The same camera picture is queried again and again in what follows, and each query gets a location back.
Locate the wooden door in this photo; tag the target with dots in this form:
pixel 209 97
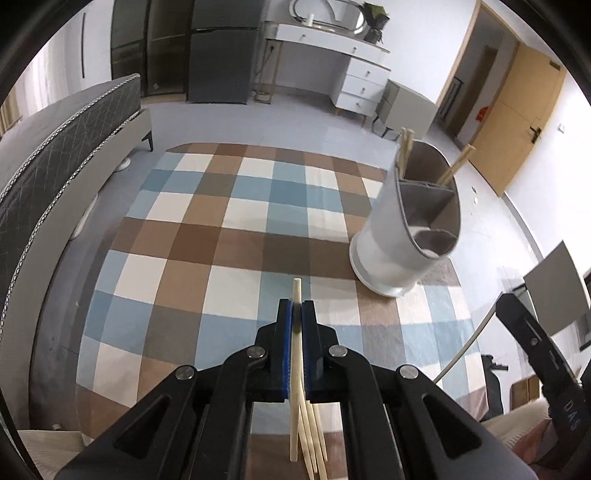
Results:
pixel 521 115

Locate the light grey bed frame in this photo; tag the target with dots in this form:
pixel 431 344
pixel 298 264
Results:
pixel 55 249

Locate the potted green plant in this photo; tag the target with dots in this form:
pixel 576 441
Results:
pixel 376 21

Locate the cardboard box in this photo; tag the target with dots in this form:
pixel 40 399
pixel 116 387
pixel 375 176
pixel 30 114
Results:
pixel 525 392

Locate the dark glass cabinet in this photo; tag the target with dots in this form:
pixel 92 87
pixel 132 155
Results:
pixel 147 46

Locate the oval vanity mirror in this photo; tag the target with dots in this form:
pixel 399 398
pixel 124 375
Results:
pixel 341 16

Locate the checkered tablecloth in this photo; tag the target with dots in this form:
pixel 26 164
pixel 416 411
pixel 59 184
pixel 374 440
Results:
pixel 207 230

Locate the wooden door frame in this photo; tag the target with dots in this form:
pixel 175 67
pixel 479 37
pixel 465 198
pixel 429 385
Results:
pixel 455 60

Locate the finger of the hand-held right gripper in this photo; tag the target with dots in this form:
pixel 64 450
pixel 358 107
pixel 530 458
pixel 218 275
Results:
pixel 526 330

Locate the beige cloth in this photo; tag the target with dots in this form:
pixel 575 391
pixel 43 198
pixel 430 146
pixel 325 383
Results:
pixel 51 457
pixel 503 429

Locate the single wooden chopstick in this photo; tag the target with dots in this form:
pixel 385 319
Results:
pixel 459 161

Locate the white vanity desk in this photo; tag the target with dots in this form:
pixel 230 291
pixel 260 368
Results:
pixel 360 83

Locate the grey nightstand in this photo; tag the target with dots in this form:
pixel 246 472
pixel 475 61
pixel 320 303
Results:
pixel 408 108

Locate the grey white utensil holder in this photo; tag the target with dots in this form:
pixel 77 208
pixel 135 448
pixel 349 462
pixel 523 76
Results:
pixel 392 240

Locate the bundle of wooden chopsticks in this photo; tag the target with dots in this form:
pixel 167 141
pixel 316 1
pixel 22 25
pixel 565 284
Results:
pixel 310 438

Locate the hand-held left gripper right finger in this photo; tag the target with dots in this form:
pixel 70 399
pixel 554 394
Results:
pixel 307 350

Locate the white wardrobe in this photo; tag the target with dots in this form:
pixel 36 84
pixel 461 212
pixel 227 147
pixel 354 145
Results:
pixel 69 46

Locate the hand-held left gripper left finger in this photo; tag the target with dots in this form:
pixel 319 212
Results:
pixel 287 350

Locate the person's right hand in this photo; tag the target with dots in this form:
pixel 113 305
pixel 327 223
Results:
pixel 531 445

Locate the grey flat board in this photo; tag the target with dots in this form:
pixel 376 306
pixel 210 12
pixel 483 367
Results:
pixel 558 286

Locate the dark grey mattress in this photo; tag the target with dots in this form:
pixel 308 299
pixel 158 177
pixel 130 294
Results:
pixel 55 152

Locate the dark grey refrigerator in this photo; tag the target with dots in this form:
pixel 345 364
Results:
pixel 224 50

